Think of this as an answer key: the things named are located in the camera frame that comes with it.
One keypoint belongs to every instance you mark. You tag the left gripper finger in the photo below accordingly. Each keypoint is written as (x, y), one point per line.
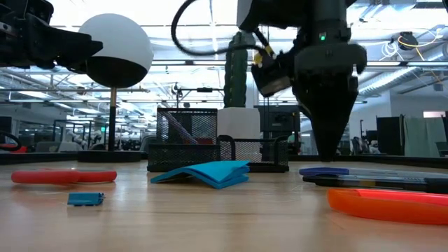
(73, 45)
(70, 64)

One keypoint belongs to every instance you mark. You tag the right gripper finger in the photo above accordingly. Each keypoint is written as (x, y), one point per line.
(305, 98)
(334, 115)

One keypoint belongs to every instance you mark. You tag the purple capped grey marker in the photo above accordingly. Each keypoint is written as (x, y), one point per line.
(322, 171)

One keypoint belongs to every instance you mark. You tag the black pen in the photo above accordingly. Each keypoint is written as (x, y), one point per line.
(315, 179)

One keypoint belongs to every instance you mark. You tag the orange-red pen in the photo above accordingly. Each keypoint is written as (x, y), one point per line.
(385, 206)

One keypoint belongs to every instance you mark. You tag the blue cloth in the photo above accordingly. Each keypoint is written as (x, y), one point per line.
(217, 171)

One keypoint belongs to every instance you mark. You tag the slim lavender grey pen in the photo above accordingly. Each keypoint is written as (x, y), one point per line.
(180, 129)

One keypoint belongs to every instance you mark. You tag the small blue eraser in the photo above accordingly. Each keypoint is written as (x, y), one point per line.
(84, 199)

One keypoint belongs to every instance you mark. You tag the black mesh desk organizer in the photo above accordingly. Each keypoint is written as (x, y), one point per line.
(182, 157)

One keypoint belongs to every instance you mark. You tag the white globe table lamp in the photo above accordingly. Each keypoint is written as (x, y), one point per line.
(115, 42)

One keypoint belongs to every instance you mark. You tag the green cactus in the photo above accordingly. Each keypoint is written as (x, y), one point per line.
(236, 80)

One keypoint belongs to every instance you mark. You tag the white hexagonal plant pot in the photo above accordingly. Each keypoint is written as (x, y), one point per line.
(238, 122)

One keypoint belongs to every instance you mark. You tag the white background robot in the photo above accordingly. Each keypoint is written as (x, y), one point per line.
(75, 136)

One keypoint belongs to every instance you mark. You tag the black ceiling device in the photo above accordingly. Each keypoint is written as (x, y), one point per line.
(407, 39)

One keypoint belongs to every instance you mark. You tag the grey green hanging cloth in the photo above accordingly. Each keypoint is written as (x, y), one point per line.
(423, 136)

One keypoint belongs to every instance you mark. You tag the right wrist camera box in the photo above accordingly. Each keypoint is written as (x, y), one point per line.
(271, 78)

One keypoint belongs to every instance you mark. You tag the black aluminium table frame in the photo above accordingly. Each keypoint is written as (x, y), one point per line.
(385, 160)

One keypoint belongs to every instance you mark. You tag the black camera rig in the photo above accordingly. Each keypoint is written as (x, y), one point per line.
(176, 90)

